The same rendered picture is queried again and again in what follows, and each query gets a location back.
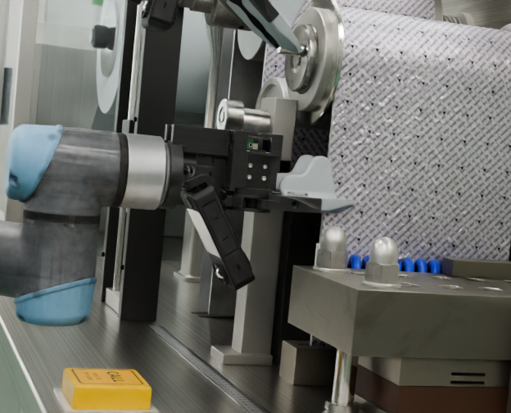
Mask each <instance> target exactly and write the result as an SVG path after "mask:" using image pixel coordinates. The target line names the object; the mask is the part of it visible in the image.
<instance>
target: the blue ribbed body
mask: <svg viewBox="0 0 511 413"><path fill-rule="evenodd" d="M368 261H369V255H366V256H364V257H363V259H362V263H361V260H360V256H358V255H357V254H353V255H351V256H350V258H349V261H348V262H347V268H352V269H366V263H367V262H368ZM442 263H443V261H442V262H441V263H440V264H439V262H438V261H437V260H436V259H431V260H430V261H428V262H426V261H425V260H424V259H423V258H418V259H417V260H416V261H415V262H414V261H413V260H412V259H411V258H409V257H406V258H404V259H403V260H402V262H401V263H400V259H398V264H399V265H400V271H409V272H423V273H438V274H442V273H441V271H442Z"/></svg>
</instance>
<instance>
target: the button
mask: <svg viewBox="0 0 511 413"><path fill-rule="evenodd" d="M61 391H62V393H63V394H64V396H65V398H66V400H67V401H68V403H69V405H70V407H71V409H72V410H150V405H151V386H150V385H149V384H148V383H147V382H146V381H145V380H144V378H143V377H142V376H141V375H140V374H139V373H138V372H137V371H136V370H120V369H80V368H66V369H64V371H63V379H62V388H61Z"/></svg>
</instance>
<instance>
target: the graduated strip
mask: <svg viewBox="0 0 511 413"><path fill-rule="evenodd" d="M147 327H149V328H150V329H151V330H152V331H153V332H155V333H156V334H157V335H158V336H159V337H161V338H162V339H163V340H164V341H165V342H167V343H168V344H169V345H170V346H171V347H172V348H173V349H174V350H175V351H176V352H178V353H179V354H180V355H181V356H183V357H184V358H185V359H186V360H187V361H189V362H190V363H191V364H192V365H193V366H195V367H196V368H197V369H198V370H199V371H201V372H202V373H203V374H204V375H205V376H206V377H207V378H208V379H209V380H210V381H211V382H213V383H214V384H215V385H216V386H217V387H219V388H220V389H221V390H222V391H223V392H225V393H226V394H227V395H228V396H229V397H231V398H232V399H233V400H234V401H235V402H236V403H237V404H238V405H239V406H241V407H242V408H243V409H244V410H245V411H247V412H248V413H270V412H269V411H267V410H266V409H265V408H264V407H263V406H262V405H261V404H259V403H258V402H257V401H255V400H254V399H253V398H252V397H250V396H249V395H248V394H247V393H245V392H244V391H243V390H241V389H240V388H239V387H238V386H237V385H236V384H235V383H233V382H232V381H231V380H229V379H228V378H227V377H225V376H224V375H223V374H222V373H220V372H219V371H218V370H217V369H216V368H215V367H214V366H212V365H211V364H210V363H208V362H207V361H206V360H204V359H203V358H202V357H201V356H199V355H198V354H197V353H196V352H194V351H193V350H192V349H191V348H190V347H189V346H187V345H186V344H185V343H183V342H182V341H181V340H180V339H178V338H177V337H176V336H174V335H173V334H172V333H171V332H170V331H169V330H168V329H166V328H165V327H164V326H159V325H147Z"/></svg>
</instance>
